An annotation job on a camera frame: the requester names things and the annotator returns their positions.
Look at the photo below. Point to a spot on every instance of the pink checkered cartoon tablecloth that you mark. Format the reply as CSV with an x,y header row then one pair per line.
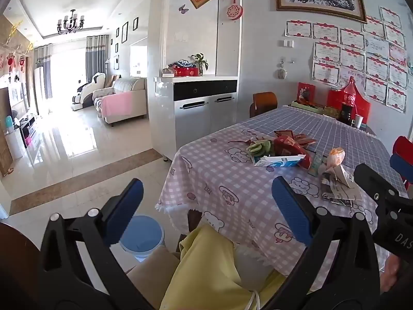
x,y
226,180

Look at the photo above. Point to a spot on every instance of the red round hanging ornament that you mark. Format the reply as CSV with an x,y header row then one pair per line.
x,y
234,11

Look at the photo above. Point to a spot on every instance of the green potted plant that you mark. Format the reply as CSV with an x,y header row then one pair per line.
x,y
199,61

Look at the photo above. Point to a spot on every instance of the group of wall certificates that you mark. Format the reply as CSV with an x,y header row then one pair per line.
x,y
351,38

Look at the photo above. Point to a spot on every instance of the green tray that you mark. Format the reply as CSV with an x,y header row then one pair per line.
x,y
306,105

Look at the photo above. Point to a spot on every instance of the white massage chair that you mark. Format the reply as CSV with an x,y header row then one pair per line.
x,y
87,92

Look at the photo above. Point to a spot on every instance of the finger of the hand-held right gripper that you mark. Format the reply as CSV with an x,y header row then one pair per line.
x,y
401,167
371,180

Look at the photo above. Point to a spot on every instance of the black wall picture frame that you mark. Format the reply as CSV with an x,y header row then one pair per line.
x,y
134,26
125,32

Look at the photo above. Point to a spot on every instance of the blue plastic bin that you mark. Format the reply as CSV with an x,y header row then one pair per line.
x,y
142,237

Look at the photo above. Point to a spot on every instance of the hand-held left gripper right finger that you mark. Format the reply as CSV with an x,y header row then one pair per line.
x,y
290,210

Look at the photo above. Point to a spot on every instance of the green melon peels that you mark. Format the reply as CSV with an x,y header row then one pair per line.
x,y
259,147

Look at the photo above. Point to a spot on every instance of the hanging scrub brush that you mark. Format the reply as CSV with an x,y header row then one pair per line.
x,y
282,73

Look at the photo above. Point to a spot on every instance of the television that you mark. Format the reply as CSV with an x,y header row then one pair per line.
x,y
5,103

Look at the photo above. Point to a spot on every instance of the red paper wall decoration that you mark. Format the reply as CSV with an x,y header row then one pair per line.
x,y
22,61
9,61

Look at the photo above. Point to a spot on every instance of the white standing air conditioner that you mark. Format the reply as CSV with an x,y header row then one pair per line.
x,y
39,90

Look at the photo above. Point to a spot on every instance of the white double light switch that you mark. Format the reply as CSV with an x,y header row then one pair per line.
x,y
287,43

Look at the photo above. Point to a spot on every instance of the white black sideboard cabinet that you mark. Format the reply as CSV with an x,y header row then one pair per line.
x,y
200,116

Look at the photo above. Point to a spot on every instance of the white cup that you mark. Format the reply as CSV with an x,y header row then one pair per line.
x,y
359,121

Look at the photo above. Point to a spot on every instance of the grey striped curtain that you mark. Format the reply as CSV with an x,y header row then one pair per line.
x,y
43,58
96,58

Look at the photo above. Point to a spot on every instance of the newspaper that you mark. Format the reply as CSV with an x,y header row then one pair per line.
x,y
338,184

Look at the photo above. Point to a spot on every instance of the yellow flat box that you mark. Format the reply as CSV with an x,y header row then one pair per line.
x,y
332,109

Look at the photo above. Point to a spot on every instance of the white television stand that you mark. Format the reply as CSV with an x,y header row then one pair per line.
x,y
30,130

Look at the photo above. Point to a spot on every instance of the teal kettle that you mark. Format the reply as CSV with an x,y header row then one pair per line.
x,y
9,124

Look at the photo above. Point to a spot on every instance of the grey checkered tablecloth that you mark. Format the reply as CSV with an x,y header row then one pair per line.
x,y
348,142

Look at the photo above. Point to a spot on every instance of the red round tin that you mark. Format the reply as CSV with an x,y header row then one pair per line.
x,y
184,71

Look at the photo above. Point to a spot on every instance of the black chandelier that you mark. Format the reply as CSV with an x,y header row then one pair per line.
x,y
71,22

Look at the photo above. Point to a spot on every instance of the red snack packets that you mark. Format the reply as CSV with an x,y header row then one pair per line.
x,y
303,139

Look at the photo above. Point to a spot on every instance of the pink blanket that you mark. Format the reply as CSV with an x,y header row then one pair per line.
x,y
117,105

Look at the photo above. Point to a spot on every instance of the butterfly wall sticker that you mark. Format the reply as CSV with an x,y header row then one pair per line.
x,y
183,9

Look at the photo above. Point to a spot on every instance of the white blue milk carton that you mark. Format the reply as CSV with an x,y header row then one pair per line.
x,y
277,161

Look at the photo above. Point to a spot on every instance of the beige trousers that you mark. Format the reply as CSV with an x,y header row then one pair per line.
x,y
151,274

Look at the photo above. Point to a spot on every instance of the person's right hand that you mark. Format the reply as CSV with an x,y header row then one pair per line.
x,y
391,276

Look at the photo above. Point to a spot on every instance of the large red snack packet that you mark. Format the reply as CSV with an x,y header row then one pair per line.
x,y
287,147

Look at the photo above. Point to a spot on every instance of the blue patterned bundle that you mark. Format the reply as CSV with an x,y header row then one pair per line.
x,y
181,63

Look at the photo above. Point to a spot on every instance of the cola bottle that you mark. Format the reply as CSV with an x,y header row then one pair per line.
x,y
349,103

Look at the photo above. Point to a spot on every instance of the small teal green packet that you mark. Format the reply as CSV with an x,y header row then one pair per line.
x,y
316,164

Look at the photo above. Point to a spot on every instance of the red gift box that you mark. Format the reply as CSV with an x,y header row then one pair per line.
x,y
306,93

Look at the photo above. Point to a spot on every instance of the beige sofa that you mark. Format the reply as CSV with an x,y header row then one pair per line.
x,y
129,85

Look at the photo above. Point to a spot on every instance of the yellow garment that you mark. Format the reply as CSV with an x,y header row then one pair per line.
x,y
206,264

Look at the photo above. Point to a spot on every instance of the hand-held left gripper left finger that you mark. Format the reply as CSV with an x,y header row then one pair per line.
x,y
125,203

